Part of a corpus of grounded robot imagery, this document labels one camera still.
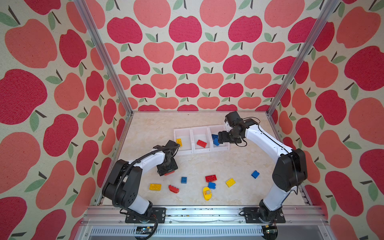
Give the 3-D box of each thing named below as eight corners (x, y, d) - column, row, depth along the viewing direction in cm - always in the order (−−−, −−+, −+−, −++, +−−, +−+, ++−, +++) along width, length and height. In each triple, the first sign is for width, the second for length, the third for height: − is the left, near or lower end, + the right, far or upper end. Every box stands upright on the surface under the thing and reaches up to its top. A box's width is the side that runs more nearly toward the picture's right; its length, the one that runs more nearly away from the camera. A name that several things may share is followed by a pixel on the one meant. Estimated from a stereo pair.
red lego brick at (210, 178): (206, 183, 87) (206, 181, 85) (204, 177, 89) (205, 176, 87) (216, 180, 88) (217, 179, 86) (215, 175, 90) (215, 174, 88)
